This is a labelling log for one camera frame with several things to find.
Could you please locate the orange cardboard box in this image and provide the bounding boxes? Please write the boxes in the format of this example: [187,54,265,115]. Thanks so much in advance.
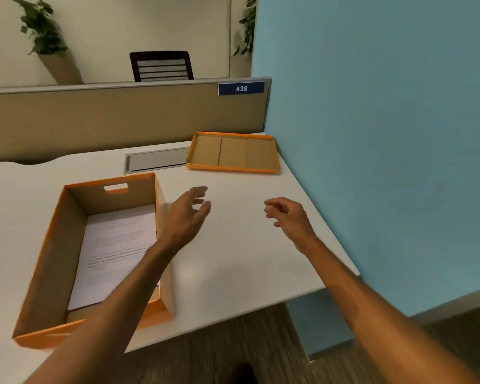
[12,172,176,351]

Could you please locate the person's left hand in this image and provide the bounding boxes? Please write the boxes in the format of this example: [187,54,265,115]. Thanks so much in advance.
[158,186,212,253]

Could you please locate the blue label plate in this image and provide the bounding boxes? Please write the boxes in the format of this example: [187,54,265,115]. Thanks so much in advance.
[218,81,265,96]

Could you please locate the orange cardboard box lid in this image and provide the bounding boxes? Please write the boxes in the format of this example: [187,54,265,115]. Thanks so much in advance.
[186,131,281,175]

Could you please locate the black office chair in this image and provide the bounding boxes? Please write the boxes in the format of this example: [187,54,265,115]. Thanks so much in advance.
[129,50,194,83]

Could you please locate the person's right hand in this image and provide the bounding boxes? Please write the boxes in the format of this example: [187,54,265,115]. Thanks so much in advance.
[263,197,319,255]

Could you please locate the white printed paper sheet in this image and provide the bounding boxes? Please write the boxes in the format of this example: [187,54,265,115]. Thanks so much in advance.
[67,204,161,312]

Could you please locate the grey desk cable cover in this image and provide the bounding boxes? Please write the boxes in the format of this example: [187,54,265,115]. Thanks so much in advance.
[123,146,192,175]

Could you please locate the person's right forearm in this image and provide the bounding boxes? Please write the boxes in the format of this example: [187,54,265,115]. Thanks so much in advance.
[303,237,480,384]

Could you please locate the potted green plant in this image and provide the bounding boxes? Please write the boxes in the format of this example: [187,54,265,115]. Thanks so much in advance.
[8,0,84,86]

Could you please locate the beige desk partition panel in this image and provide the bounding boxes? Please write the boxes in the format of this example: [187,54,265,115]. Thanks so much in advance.
[0,77,273,165]

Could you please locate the person's left forearm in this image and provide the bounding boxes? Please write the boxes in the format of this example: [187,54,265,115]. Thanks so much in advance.
[24,241,177,384]

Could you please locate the green leafy plant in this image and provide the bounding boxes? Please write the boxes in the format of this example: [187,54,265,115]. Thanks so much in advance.
[234,0,258,57]

